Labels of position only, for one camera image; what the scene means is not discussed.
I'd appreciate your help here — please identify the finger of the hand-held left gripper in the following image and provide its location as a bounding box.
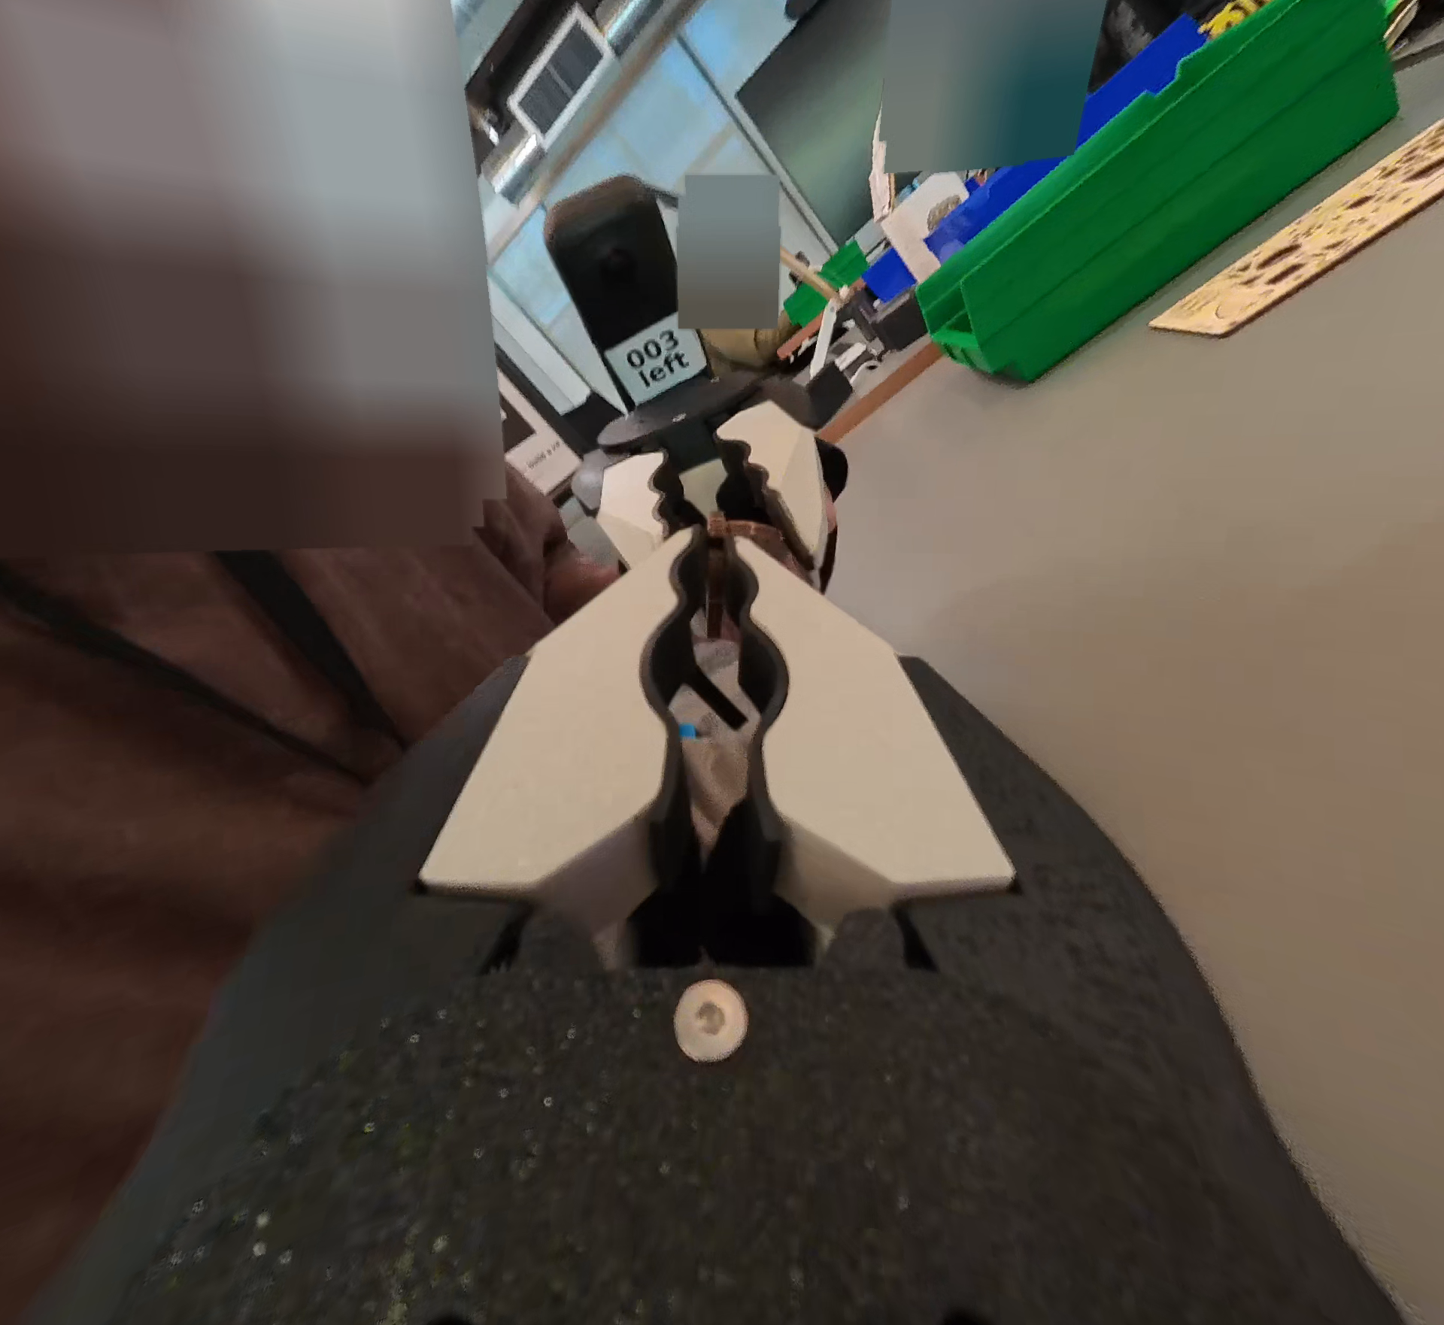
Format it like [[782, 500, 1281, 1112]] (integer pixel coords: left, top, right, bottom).
[[592, 449, 691, 567], [712, 403, 834, 591]]

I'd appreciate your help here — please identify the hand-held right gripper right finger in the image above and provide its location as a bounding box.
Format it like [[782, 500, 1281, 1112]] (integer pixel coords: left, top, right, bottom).
[[726, 533, 1018, 955]]

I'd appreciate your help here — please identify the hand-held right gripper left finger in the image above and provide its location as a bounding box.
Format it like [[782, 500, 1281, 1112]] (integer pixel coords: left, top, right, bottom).
[[419, 530, 714, 969]]

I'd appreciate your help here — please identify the round wooden gear part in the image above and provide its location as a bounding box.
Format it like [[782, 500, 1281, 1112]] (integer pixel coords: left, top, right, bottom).
[[705, 515, 816, 573]]

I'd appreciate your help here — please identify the laser-cut wooden parts sheet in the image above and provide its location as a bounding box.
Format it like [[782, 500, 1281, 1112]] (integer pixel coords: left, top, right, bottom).
[[1147, 118, 1444, 339]]

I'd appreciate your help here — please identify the framed black-white marker sign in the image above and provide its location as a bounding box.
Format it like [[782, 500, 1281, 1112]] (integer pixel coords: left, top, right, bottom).
[[496, 378, 568, 501]]

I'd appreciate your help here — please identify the green plastic bin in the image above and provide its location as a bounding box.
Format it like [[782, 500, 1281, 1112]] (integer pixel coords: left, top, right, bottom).
[[780, 243, 872, 331], [912, 0, 1403, 382]]

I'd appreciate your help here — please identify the blue plastic bin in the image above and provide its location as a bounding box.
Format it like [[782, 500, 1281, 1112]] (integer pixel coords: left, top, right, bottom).
[[861, 14, 1210, 303]]

